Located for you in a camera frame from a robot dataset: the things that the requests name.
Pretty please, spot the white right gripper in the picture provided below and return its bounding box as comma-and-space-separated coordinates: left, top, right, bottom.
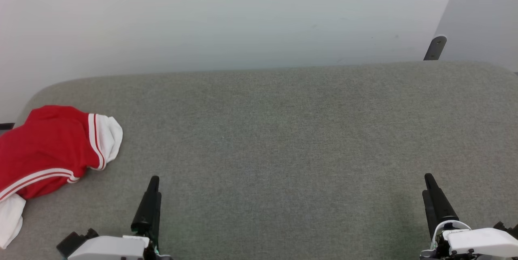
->
421, 173, 518, 260

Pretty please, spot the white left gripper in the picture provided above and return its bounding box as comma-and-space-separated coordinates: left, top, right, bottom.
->
67, 176, 174, 260

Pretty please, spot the red jersey with white sleeves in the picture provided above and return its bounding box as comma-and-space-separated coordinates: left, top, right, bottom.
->
0, 105, 123, 249

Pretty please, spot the grey fabric sofa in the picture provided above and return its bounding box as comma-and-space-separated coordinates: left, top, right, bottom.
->
0, 61, 518, 260

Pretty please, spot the white board panel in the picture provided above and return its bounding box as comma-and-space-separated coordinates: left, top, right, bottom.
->
433, 0, 518, 72

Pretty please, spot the grey metal bracket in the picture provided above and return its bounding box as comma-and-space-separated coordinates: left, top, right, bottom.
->
423, 35, 448, 61

